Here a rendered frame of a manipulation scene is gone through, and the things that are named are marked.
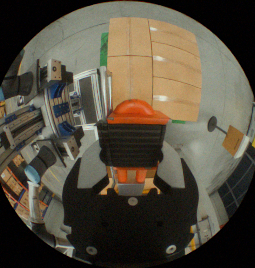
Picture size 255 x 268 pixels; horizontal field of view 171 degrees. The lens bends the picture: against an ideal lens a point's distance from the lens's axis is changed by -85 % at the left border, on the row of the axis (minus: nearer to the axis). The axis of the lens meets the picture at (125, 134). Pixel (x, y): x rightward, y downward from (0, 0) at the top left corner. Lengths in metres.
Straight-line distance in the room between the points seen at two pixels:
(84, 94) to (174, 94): 1.09
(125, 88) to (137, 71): 0.19
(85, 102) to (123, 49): 0.83
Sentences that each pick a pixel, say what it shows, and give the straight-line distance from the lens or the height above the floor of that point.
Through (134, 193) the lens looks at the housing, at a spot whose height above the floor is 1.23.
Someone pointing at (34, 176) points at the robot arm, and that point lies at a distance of 0.58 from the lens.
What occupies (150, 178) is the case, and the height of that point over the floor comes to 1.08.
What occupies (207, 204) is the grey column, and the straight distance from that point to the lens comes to 1.42.
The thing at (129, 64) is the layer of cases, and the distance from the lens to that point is 0.83.
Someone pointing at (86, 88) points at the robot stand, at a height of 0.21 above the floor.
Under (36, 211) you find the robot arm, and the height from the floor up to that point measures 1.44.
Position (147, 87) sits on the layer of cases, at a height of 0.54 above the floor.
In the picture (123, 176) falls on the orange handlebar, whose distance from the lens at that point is 0.18.
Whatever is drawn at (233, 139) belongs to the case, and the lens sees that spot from 1.80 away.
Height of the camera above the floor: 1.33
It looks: 63 degrees down
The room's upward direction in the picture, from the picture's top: 175 degrees counter-clockwise
